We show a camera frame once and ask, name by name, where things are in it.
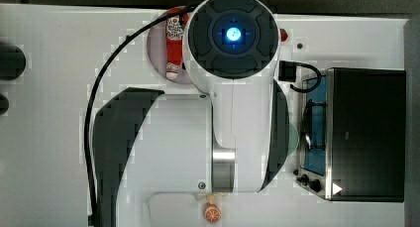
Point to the peeled banana toy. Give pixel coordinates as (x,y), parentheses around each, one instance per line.
(210,197)

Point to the black toaster oven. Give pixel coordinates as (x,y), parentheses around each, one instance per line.
(352,135)

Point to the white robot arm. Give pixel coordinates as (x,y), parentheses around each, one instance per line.
(229,134)

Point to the black cylinder holder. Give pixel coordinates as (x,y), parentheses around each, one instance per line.
(12,62)

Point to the small black cylinder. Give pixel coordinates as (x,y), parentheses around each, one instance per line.
(4,104)

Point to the pink round plate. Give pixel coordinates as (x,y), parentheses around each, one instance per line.
(157,54)

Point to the red ketchup bottle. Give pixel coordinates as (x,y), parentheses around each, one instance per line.
(174,31)

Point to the dark red strawberry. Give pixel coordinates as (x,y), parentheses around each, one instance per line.
(283,35)

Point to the green mug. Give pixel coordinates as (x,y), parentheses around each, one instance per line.
(293,139)

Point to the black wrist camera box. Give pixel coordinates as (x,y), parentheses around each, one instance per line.
(287,71)

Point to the orange slice toy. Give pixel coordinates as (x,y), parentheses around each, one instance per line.
(211,213)

